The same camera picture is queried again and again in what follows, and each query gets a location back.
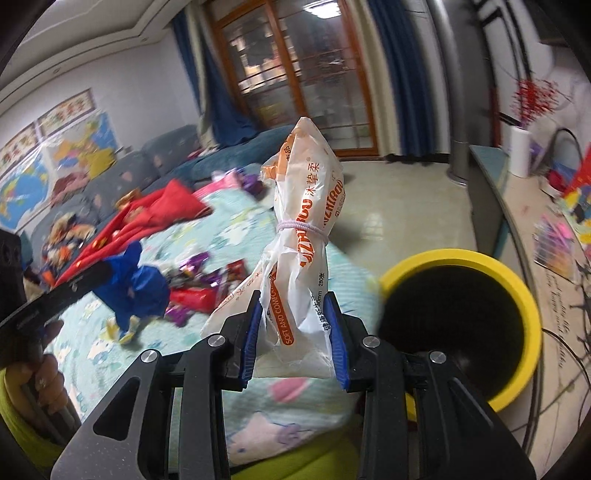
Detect white paper roll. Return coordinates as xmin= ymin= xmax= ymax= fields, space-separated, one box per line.
xmin=508 ymin=126 xmax=532 ymax=178

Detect yellow rimmed black bowl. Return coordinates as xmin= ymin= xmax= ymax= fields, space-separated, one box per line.
xmin=379 ymin=249 xmax=542 ymax=421

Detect beige curtain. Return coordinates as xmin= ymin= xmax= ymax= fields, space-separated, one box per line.
xmin=353 ymin=0 xmax=402 ymax=160
xmin=185 ymin=9 xmax=220 ymax=148

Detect low television cabinet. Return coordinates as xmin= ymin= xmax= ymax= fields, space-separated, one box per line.
xmin=468 ymin=143 xmax=591 ymax=462

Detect pink cloth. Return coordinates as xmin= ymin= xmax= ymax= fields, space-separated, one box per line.
xmin=194 ymin=171 xmax=245 ymax=195

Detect red cloth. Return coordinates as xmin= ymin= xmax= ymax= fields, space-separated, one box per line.
xmin=55 ymin=180 xmax=213 ymax=287

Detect grey tower air conditioner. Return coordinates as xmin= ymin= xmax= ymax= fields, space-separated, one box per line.
xmin=425 ymin=0 xmax=476 ymax=185

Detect pile of colourful papers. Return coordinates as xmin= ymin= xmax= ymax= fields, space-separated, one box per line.
xmin=533 ymin=161 xmax=591 ymax=278

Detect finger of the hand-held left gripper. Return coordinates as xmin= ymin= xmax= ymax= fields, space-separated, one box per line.
xmin=53 ymin=263 xmax=116 ymax=312

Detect blue curtain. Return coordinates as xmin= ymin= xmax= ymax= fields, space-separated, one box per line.
xmin=173 ymin=9 xmax=259 ymax=148
xmin=367 ymin=0 xmax=437 ymax=162

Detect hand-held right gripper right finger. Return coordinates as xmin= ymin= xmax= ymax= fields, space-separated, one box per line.
xmin=323 ymin=292 xmax=536 ymax=480

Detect blue foil wrapper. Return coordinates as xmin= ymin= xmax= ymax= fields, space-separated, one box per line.
xmin=95 ymin=242 xmax=171 ymax=344

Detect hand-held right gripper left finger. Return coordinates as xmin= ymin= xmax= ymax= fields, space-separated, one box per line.
xmin=51 ymin=291 xmax=264 ymax=480

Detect grey-blue sofa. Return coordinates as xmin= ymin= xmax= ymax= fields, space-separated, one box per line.
xmin=28 ymin=124 xmax=301 ymax=287

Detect colourful strip wall poster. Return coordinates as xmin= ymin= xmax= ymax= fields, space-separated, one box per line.
xmin=37 ymin=88 xmax=95 ymax=137
xmin=0 ymin=124 xmax=38 ymax=178

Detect person's left forearm green sleeve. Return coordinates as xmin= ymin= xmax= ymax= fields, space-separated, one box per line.
xmin=0 ymin=369 xmax=63 ymax=467

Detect world map wall poster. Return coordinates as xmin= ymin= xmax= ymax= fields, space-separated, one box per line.
xmin=0 ymin=113 xmax=116 ymax=232

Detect black cable loop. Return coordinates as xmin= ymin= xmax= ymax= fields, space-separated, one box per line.
xmin=549 ymin=129 xmax=585 ymax=185

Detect teal cartoon printed blanket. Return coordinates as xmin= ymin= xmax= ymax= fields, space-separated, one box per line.
xmin=28 ymin=185 xmax=384 ymax=467

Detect white plastic bag orange print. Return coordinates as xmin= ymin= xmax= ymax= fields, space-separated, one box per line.
xmin=201 ymin=117 xmax=345 ymax=381

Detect wooden glass door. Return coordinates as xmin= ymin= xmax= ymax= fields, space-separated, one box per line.
xmin=205 ymin=0 xmax=382 ymax=158

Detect person's green clothing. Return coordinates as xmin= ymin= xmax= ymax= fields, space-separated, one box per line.
xmin=231 ymin=434 xmax=365 ymax=480

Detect red flower branches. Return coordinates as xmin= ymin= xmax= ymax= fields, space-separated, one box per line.
xmin=510 ymin=78 xmax=573 ymax=130

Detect person's left hand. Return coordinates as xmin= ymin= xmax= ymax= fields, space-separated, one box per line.
xmin=9 ymin=318 xmax=68 ymax=409

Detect pile of colourful toys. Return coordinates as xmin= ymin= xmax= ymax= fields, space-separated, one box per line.
xmin=41 ymin=217 xmax=98 ymax=278

